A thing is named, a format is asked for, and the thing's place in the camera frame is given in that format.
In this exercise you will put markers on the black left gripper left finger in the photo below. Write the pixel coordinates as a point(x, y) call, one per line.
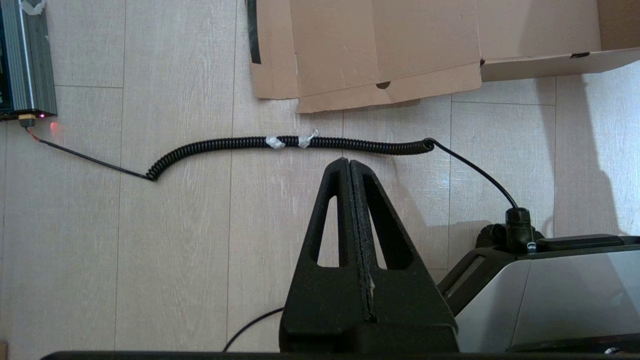
point(320, 300)

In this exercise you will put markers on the brown cardboard shoe box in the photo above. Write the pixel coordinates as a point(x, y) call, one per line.
point(400, 40)

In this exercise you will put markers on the grey power inverter box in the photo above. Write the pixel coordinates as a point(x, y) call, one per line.
point(30, 60)

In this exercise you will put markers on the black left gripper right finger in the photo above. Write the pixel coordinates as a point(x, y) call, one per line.
point(410, 305)

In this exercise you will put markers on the robot base chassis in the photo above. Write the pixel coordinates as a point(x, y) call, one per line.
point(575, 300)

